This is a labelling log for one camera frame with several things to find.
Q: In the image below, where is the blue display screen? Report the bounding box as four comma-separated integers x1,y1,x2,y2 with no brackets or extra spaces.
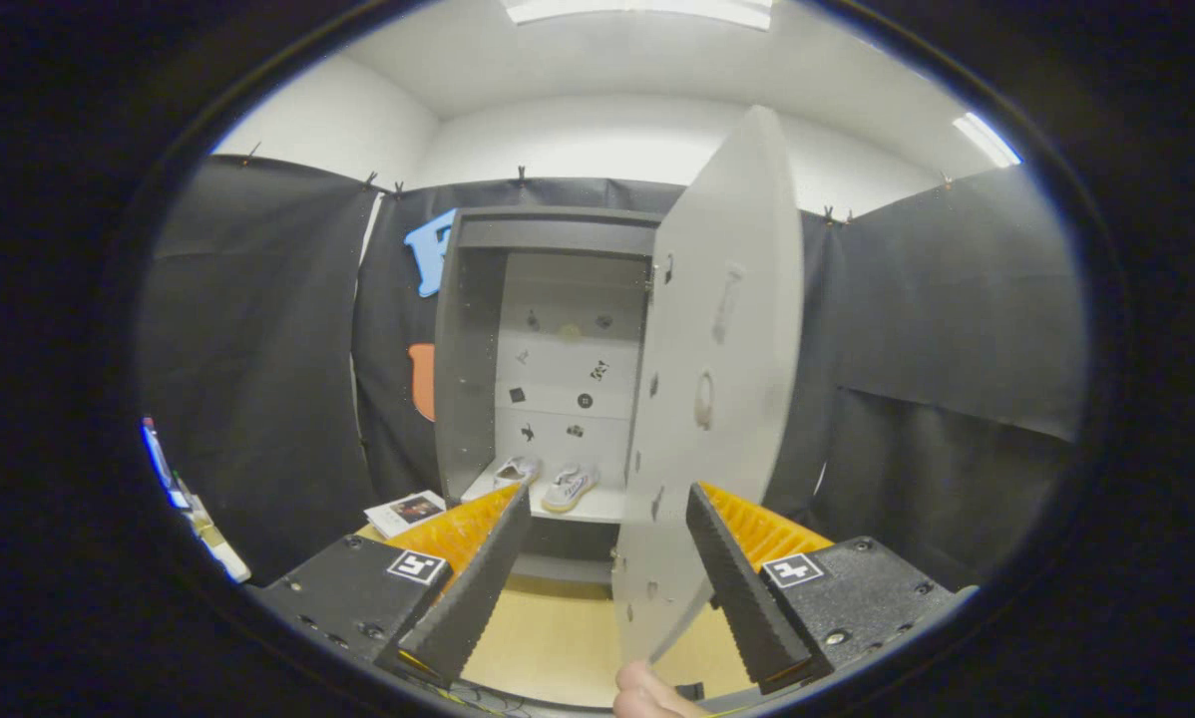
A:
142,419,175,495

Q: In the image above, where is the white book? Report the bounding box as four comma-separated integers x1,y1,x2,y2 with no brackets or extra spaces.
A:
363,490,449,539

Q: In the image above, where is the white shoe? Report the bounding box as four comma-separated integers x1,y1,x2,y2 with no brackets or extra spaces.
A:
493,456,541,492
542,466,598,514

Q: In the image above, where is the black backdrop cloth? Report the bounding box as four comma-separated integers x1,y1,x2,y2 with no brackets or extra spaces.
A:
139,155,1092,599

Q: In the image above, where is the grey shoe cabinet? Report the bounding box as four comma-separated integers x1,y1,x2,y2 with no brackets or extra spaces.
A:
433,206,663,589

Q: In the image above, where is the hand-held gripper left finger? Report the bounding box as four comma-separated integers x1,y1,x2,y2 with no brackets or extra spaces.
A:
248,485,534,689

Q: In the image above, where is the long ceiling light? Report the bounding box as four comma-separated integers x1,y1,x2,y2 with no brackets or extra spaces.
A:
503,0,773,31
952,112,1022,169

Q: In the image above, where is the white side table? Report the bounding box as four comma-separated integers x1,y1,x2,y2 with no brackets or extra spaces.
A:
174,479,251,584

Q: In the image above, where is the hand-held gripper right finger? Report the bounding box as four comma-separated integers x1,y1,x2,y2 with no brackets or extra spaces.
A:
685,483,980,696

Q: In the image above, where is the row of black cloth clips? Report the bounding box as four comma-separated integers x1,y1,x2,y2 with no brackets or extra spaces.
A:
243,145,953,222

